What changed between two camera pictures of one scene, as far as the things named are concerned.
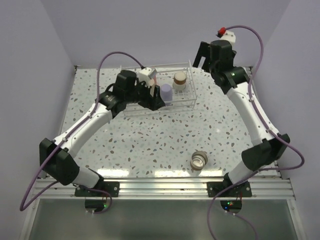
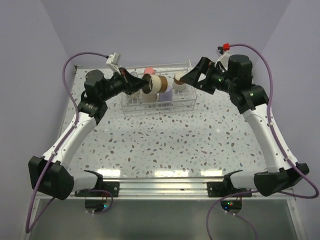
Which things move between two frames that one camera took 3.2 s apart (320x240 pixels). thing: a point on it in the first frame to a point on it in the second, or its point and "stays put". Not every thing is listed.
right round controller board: [232, 206] stays put
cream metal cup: [198, 160] to [157, 84]
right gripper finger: [203, 51] to [193, 77]
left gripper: [156, 102] to [128, 81]
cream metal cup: [179, 82] stays put
